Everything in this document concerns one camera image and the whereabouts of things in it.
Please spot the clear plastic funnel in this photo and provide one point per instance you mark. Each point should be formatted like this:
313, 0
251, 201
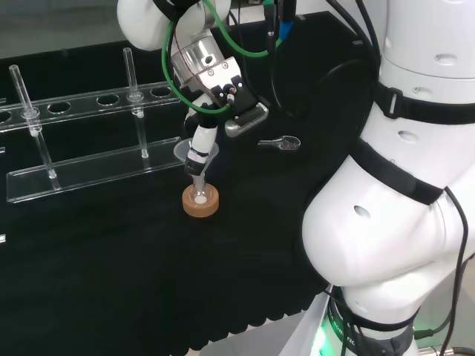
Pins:
182, 153

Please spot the black bench cloth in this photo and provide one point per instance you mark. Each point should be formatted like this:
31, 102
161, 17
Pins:
130, 259

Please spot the small glass round-bottom flask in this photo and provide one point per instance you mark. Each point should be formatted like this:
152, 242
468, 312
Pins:
200, 198

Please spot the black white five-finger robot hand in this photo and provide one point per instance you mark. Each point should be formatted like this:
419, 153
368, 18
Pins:
202, 142

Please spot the small glass weighing funnel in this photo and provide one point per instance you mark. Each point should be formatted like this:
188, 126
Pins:
284, 142

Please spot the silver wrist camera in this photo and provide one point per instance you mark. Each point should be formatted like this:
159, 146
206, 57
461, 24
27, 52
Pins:
246, 120

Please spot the clear acrylic funnel stand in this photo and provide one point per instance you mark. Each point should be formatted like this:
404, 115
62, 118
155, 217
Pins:
92, 163

